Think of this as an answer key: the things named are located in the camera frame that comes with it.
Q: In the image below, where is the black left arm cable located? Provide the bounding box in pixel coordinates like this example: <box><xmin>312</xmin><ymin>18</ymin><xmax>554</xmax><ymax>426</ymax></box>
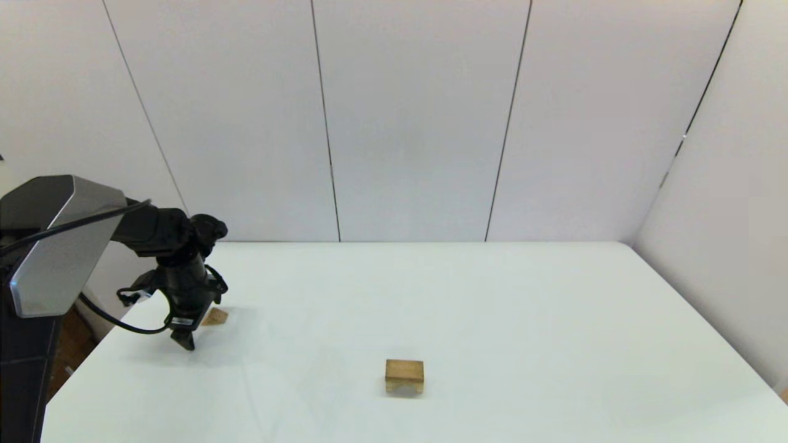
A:
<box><xmin>0</xmin><ymin>199</ymin><xmax>230</xmax><ymax>335</ymax></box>

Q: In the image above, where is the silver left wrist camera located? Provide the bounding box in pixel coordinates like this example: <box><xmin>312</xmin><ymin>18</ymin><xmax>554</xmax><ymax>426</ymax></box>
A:
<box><xmin>116</xmin><ymin>284</ymin><xmax>162</xmax><ymax>307</ymax></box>

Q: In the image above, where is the large labelled cardboard box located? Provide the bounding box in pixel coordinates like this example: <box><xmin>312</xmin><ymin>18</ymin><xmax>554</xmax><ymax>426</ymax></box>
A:
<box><xmin>48</xmin><ymin>306</ymin><xmax>98</xmax><ymax>401</ymax></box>

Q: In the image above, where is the rectangular wooden building block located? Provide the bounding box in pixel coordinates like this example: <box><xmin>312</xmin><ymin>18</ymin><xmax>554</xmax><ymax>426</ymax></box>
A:
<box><xmin>385</xmin><ymin>359</ymin><xmax>425</xmax><ymax>382</ymax></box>

